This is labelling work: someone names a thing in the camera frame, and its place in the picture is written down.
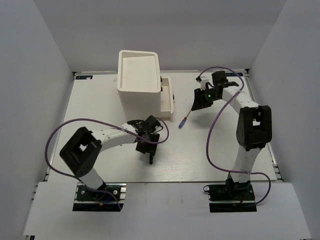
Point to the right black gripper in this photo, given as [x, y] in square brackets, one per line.
[199, 102]

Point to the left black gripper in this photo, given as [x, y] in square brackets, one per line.
[151, 148]

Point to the black green precision screwdriver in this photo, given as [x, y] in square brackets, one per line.
[151, 158]

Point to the purple handled screwdriver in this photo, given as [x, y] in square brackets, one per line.
[182, 123]

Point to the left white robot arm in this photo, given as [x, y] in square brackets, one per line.
[83, 148]

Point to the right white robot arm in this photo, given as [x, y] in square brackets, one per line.
[254, 125]

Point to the white bottom drawer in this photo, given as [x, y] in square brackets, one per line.
[166, 100]

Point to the white drawer cabinet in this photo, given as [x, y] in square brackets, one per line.
[139, 84]

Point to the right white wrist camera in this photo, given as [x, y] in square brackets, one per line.
[203, 81]

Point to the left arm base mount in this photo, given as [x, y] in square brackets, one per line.
[90, 201]

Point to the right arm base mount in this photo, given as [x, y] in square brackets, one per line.
[221, 200]

